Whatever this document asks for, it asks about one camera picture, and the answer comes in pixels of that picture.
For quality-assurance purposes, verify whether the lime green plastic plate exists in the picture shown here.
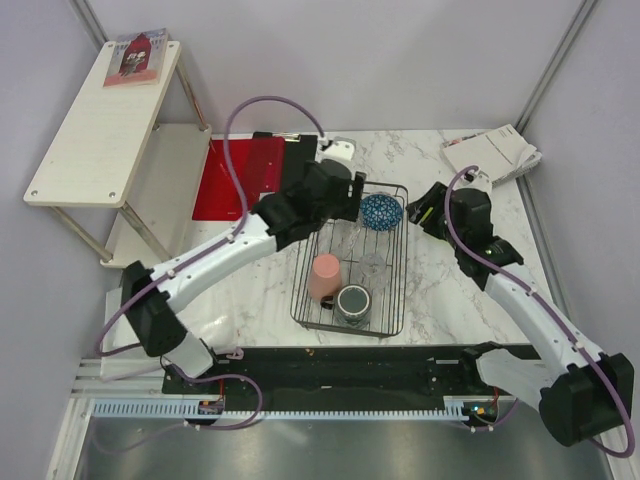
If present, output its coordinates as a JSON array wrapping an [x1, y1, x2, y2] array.
[[418, 206, 434, 229]]

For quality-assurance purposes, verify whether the pink plastic cup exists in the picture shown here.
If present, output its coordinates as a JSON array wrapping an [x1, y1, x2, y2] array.
[[307, 254, 342, 301]]

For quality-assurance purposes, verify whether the black wire dish rack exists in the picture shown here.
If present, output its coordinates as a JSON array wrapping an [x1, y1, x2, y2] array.
[[290, 182, 408, 338]]

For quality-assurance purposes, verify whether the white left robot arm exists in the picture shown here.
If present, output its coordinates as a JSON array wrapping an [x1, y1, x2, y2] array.
[[121, 159, 366, 393]]

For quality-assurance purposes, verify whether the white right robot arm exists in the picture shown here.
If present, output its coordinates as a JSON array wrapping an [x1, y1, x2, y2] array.
[[406, 182, 636, 458]]

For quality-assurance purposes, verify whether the blue patterned ceramic bowl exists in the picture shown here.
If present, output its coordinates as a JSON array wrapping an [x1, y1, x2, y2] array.
[[360, 193, 403, 232]]

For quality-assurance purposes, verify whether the black clipboard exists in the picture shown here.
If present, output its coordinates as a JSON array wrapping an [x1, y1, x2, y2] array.
[[252, 131, 318, 192]]

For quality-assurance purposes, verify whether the red transparent plastic folder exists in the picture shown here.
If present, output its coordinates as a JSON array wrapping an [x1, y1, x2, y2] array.
[[192, 138, 282, 221]]

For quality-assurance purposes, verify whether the white spiral notebook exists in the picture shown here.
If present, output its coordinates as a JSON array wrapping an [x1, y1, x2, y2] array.
[[440, 124, 542, 187]]

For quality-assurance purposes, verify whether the clear glass tumbler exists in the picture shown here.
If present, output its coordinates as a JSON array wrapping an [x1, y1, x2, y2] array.
[[358, 253, 387, 291]]

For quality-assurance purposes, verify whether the dark green ceramic mug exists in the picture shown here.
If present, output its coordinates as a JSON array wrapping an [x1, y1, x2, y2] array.
[[320, 284, 372, 329]]

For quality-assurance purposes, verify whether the white two-tier shelf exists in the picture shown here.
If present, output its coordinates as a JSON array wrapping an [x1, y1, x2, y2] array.
[[23, 41, 211, 269]]

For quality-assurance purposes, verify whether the red illustrated book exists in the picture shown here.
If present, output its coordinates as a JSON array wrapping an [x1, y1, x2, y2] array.
[[103, 28, 169, 88]]

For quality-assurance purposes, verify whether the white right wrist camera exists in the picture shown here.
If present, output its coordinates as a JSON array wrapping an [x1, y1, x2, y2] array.
[[463, 169, 493, 194]]

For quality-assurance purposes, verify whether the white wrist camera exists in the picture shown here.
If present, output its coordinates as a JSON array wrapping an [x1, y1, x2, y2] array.
[[318, 136, 355, 163], [463, 169, 493, 194]]

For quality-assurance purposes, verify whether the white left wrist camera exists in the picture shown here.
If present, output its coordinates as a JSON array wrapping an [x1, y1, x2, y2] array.
[[318, 136, 355, 163]]

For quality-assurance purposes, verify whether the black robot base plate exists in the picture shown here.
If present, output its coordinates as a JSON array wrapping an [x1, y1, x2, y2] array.
[[161, 345, 521, 412]]

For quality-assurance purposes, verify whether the light blue cable duct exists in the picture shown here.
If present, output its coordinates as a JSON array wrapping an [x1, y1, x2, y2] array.
[[92, 398, 469, 422]]

